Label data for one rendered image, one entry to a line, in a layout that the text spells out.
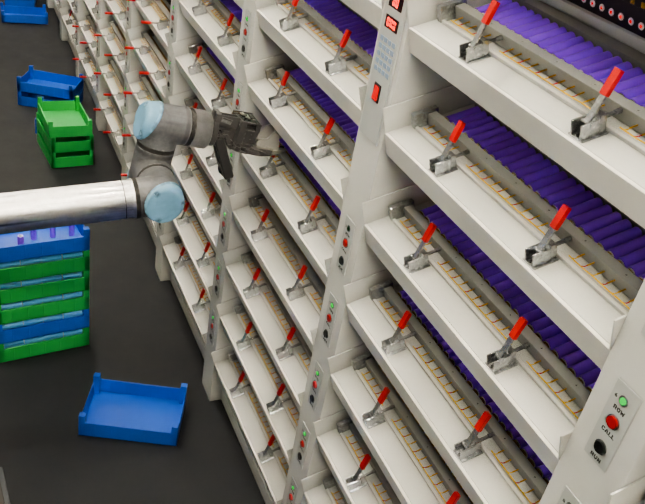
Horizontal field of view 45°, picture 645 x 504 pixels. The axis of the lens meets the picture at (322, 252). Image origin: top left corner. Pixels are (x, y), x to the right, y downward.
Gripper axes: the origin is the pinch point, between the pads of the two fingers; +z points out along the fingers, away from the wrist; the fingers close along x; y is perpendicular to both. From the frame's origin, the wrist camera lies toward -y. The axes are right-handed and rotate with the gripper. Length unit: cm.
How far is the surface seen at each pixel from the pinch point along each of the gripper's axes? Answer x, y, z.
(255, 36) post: 15.9, 22.5, -8.5
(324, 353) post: -50, -25, 0
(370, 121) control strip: -49, 29, -11
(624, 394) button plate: -119, 26, -10
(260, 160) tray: 7.6, -6.8, -0.2
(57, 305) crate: 51, -89, -31
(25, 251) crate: 50, -68, -45
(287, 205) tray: -15.4, -7.4, -1.2
